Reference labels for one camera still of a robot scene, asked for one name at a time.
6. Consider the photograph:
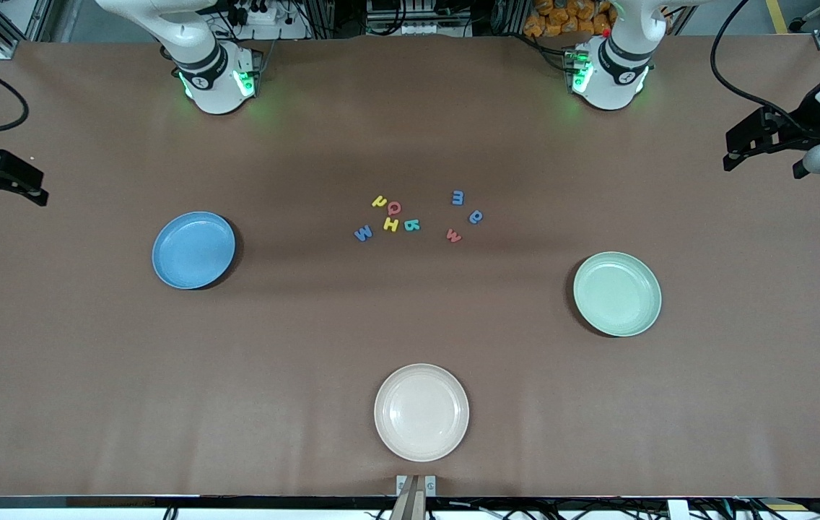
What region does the blue plate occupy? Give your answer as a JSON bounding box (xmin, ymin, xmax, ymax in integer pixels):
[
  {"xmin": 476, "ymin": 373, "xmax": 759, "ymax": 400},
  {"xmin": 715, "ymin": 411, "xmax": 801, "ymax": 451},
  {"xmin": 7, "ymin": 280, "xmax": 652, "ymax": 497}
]
[{"xmin": 152, "ymin": 211, "xmax": 236, "ymax": 290}]

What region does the green plate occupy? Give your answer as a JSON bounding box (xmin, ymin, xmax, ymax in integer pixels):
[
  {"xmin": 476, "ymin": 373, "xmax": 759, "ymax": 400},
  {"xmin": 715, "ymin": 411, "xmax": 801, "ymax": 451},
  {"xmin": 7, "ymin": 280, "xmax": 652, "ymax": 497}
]
[{"xmin": 573, "ymin": 251, "xmax": 663, "ymax": 337}]

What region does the beige plate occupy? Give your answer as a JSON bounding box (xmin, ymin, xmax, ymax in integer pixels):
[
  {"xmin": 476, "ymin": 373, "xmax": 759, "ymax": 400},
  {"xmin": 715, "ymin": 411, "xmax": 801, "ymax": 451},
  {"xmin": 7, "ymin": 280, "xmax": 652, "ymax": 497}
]
[{"xmin": 374, "ymin": 363, "xmax": 470, "ymax": 463}]

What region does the bag of orange items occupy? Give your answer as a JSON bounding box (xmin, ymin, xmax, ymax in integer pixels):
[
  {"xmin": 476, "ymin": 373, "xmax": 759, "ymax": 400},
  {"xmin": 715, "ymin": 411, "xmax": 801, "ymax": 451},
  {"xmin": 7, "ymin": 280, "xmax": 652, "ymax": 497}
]
[{"xmin": 523, "ymin": 0, "xmax": 616, "ymax": 38}]

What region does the brown table cover sheet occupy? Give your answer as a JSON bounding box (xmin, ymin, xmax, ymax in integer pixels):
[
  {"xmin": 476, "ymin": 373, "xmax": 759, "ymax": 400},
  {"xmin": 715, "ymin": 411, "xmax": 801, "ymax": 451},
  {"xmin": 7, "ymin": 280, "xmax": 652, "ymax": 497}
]
[{"xmin": 0, "ymin": 35, "xmax": 820, "ymax": 499}]

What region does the white power strip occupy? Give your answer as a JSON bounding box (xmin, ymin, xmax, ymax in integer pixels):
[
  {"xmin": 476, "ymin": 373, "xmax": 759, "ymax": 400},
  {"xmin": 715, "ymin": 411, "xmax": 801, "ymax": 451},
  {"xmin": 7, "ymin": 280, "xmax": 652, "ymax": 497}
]
[{"xmin": 226, "ymin": 0, "xmax": 310, "ymax": 40}]

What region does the black electronics box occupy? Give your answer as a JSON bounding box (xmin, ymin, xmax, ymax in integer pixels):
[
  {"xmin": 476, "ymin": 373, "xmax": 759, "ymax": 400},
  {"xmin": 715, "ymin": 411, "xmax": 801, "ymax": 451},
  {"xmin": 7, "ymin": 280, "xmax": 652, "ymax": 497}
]
[{"xmin": 367, "ymin": 0, "xmax": 472, "ymax": 37}]

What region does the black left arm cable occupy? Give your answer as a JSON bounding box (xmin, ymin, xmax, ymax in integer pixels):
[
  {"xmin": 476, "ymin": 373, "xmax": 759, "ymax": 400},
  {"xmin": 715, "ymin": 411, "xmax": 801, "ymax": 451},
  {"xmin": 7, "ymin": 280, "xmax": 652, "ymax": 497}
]
[{"xmin": 710, "ymin": 0, "xmax": 815, "ymax": 134}]

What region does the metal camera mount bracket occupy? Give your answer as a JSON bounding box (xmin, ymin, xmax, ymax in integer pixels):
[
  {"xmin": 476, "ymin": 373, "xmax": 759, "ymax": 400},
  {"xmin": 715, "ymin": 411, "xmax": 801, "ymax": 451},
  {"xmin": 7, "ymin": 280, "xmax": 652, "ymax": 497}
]
[{"xmin": 388, "ymin": 474, "xmax": 437, "ymax": 520}]

